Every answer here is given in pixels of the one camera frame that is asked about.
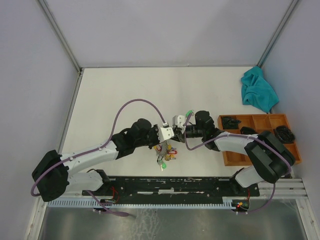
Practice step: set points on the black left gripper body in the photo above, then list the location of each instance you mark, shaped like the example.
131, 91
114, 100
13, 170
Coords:
152, 138

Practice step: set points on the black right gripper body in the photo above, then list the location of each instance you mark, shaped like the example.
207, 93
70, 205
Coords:
180, 135

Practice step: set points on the metal keyring with coloured keys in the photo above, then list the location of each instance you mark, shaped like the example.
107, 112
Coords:
165, 152

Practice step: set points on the green key tag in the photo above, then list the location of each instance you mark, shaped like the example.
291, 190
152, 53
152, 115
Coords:
189, 114

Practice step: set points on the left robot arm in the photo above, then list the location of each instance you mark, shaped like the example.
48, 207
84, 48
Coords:
57, 174

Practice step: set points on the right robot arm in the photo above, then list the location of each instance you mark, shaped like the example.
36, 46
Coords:
270, 159

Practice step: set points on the wooden compartment tray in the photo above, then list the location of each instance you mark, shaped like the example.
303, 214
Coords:
257, 122

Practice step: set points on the teal cloth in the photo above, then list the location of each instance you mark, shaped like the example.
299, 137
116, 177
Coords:
256, 91

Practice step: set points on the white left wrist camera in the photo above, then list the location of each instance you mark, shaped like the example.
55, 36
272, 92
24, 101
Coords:
165, 132

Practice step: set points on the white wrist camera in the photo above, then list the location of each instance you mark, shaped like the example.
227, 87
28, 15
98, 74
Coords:
165, 132
178, 121

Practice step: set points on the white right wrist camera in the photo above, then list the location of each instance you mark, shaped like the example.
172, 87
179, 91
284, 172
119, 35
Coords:
178, 121

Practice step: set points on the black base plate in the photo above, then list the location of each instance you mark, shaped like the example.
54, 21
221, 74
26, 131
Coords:
128, 186

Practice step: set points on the grey cable duct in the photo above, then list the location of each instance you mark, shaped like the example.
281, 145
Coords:
65, 202

